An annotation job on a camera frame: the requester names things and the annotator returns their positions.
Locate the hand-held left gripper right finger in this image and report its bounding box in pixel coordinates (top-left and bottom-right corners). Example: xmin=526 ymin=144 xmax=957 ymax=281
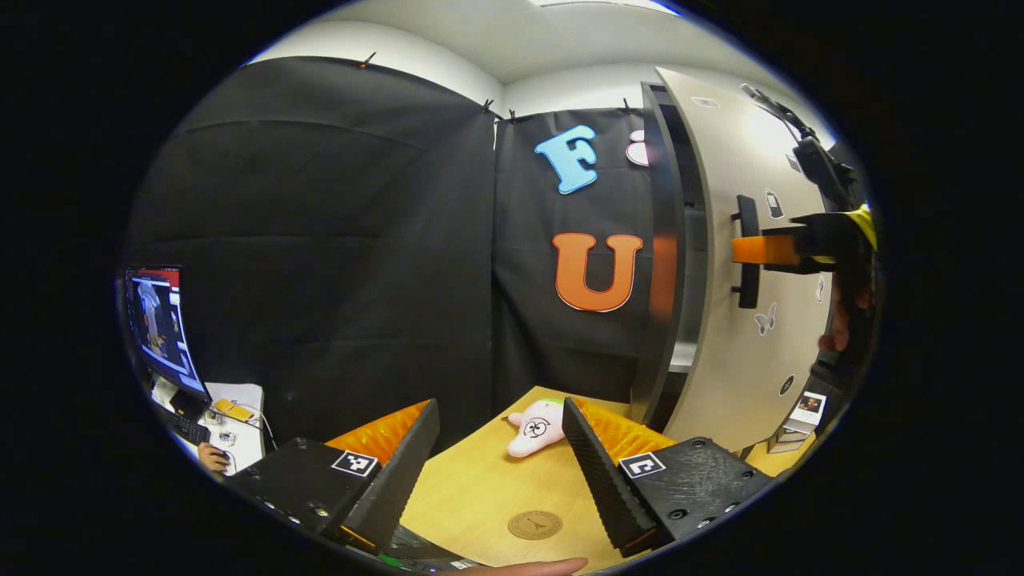
xmin=562 ymin=396 xmax=775 ymax=558

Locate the black backdrop cloth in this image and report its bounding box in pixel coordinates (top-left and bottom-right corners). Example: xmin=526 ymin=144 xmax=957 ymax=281
xmin=120 ymin=54 xmax=681 ymax=477

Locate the long ceiling light panel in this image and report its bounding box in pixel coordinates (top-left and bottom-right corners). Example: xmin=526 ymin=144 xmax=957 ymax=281
xmin=528 ymin=0 xmax=681 ymax=15

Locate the round wooden coaster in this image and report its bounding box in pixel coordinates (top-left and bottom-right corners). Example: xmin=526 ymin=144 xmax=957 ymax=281
xmin=507 ymin=510 xmax=563 ymax=542

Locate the black door handle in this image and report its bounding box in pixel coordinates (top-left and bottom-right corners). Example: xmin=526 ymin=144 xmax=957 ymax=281
xmin=730 ymin=194 xmax=761 ymax=310

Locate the pink starfish plush toy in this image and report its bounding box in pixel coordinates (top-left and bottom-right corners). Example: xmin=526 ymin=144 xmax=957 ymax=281
xmin=506 ymin=398 xmax=570 ymax=459

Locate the white portrait book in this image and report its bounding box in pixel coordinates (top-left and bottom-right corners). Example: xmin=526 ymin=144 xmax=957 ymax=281
xmin=788 ymin=390 xmax=829 ymax=437

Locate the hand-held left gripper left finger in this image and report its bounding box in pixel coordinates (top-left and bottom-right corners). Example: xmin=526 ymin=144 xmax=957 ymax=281
xmin=228 ymin=398 xmax=442 ymax=557

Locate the computer monitor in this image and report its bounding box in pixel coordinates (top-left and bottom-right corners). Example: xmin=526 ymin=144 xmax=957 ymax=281
xmin=122 ymin=266 xmax=211 ymax=401

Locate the black keyboard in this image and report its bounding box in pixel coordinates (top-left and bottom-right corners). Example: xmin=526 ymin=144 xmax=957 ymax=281
xmin=170 ymin=412 xmax=211 ymax=446

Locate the white desk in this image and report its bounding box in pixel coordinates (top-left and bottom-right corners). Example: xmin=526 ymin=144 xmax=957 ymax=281
xmin=150 ymin=376 xmax=266 ymax=478

